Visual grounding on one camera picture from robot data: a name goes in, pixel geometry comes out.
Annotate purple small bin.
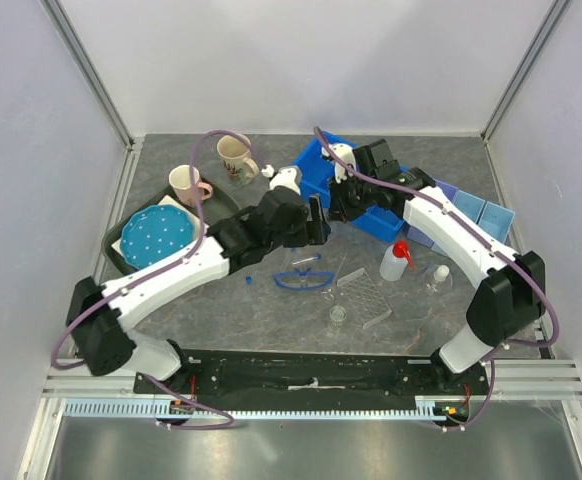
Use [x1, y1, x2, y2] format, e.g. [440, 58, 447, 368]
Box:
[404, 180, 459, 248]

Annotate light blue outer bin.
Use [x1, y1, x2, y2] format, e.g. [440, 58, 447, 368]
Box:
[477, 202, 515, 243]

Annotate slotted cable duct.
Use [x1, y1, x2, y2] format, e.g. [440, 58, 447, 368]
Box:
[62, 396, 447, 421]

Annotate glass stirring rod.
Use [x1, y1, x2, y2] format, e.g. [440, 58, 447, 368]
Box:
[333, 251, 349, 284]

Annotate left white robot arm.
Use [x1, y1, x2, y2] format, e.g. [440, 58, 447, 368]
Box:
[66, 187, 330, 393]

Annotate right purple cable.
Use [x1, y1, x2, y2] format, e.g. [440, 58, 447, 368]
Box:
[312, 125, 561, 432]

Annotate blue safety glasses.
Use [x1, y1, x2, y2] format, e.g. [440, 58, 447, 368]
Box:
[273, 268, 335, 291]

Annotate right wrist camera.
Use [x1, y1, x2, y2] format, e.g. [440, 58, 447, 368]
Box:
[321, 143, 357, 183]

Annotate pink cream mug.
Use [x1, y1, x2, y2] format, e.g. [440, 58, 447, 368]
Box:
[168, 165, 214, 207]

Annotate blue polka dot plate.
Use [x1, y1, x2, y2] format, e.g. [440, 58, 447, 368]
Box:
[120, 205, 195, 270]

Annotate beige floral mug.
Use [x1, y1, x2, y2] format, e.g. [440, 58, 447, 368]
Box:
[216, 134, 260, 186]

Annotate light blue middle bin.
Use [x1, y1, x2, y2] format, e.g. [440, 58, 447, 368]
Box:
[430, 191, 487, 254]

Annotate clear well plate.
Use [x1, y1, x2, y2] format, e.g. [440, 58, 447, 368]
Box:
[336, 268, 392, 329]

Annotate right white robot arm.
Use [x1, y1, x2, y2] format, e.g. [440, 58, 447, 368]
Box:
[320, 140, 549, 394]

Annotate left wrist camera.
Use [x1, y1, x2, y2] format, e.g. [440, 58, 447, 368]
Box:
[261, 165, 302, 195]

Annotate light blue bin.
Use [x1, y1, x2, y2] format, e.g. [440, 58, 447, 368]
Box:
[430, 191, 487, 254]
[477, 202, 515, 243]

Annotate white square plate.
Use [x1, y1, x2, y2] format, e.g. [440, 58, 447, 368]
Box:
[103, 194, 200, 255]

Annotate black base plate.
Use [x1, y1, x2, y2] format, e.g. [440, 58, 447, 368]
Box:
[162, 350, 489, 399]

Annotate white red wash bottle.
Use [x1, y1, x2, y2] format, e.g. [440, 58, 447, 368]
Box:
[379, 240, 415, 282]

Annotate small glass bottle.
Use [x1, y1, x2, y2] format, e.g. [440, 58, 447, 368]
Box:
[327, 305, 347, 334]

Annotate dark green tray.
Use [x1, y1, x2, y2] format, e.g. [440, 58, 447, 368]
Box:
[101, 186, 240, 275]

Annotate blue divided storage bin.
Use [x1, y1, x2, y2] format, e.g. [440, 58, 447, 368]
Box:
[294, 139, 405, 243]

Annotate glass flask white stopper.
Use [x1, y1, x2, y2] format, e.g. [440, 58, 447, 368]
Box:
[423, 264, 453, 295]

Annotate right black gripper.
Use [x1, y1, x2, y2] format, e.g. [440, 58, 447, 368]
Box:
[327, 168, 378, 223]

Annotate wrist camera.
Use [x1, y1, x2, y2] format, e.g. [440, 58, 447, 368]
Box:
[261, 165, 302, 195]
[321, 143, 357, 183]

